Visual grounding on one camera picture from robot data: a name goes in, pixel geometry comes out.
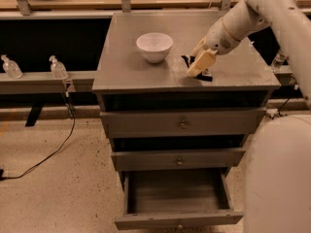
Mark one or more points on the grey wooden drawer cabinet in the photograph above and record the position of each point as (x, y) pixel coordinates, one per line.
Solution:
(125, 81)

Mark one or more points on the clear pump bottle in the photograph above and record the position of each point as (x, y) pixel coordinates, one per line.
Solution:
(58, 69)

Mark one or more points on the middle grey drawer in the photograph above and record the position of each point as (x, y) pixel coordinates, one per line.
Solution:
(148, 160)

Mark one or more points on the clear bottle far left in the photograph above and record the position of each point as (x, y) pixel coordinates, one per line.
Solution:
(11, 68)

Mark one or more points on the black rxbar chocolate bar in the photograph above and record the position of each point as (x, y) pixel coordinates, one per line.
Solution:
(204, 75)

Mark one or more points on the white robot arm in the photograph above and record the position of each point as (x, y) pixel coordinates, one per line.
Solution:
(278, 173)

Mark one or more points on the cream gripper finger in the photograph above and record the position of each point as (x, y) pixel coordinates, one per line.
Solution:
(201, 62)
(198, 48)

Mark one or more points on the white ceramic bowl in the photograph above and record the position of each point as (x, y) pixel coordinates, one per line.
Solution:
(154, 47)

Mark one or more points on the top grey drawer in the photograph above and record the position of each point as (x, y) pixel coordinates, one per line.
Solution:
(178, 123)

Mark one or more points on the clear water bottle right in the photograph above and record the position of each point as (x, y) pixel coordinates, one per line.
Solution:
(278, 61)

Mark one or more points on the grey metal rail bench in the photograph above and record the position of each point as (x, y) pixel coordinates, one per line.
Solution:
(45, 82)

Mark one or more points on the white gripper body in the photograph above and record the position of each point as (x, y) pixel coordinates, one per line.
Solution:
(218, 39)

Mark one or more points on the bottom grey open drawer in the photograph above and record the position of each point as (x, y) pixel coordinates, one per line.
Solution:
(176, 199)

